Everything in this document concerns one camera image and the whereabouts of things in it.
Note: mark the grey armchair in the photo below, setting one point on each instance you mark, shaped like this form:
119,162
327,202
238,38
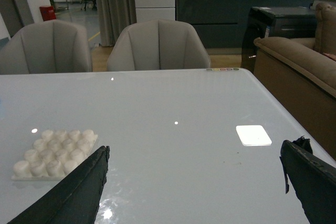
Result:
158,44
53,46

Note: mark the white studded base plate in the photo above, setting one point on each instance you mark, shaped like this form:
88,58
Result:
54,155

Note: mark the brown sofa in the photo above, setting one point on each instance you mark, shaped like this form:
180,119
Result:
300,73

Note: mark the left grey armchair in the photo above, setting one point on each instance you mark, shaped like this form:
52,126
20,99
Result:
53,46

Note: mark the right grey armchair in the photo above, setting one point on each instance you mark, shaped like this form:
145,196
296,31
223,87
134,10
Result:
158,44

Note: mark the dark kitchen counter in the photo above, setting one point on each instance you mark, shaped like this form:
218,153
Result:
222,23

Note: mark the red box on floor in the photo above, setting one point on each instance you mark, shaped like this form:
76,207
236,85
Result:
47,13

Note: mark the grey curtain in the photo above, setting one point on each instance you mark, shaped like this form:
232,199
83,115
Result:
114,16

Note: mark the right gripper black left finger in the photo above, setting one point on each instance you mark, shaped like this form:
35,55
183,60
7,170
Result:
75,199

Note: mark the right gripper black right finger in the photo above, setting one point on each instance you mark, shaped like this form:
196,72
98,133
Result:
312,178

